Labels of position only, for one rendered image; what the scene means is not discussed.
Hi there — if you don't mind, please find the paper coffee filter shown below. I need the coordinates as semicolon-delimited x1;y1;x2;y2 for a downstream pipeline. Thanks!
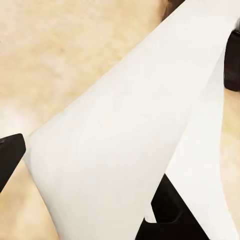
22;0;240;240

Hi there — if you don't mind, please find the electric kettle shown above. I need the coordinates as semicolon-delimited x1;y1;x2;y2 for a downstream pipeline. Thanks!
162;0;240;92

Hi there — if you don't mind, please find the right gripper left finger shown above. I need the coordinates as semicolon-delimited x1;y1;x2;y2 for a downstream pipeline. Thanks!
0;133;26;194

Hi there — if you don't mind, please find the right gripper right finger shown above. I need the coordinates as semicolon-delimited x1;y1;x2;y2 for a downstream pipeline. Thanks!
135;174;210;240

